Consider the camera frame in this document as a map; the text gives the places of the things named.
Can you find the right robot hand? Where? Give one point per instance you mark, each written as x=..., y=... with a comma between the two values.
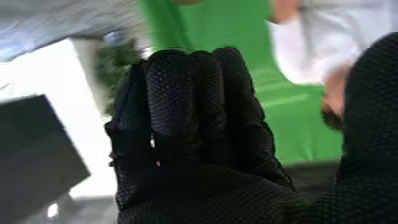
x=196, y=173

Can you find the person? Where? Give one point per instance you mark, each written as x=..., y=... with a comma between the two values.
x=321, y=40

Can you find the blue white vase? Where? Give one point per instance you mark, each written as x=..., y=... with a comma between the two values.
x=116, y=38

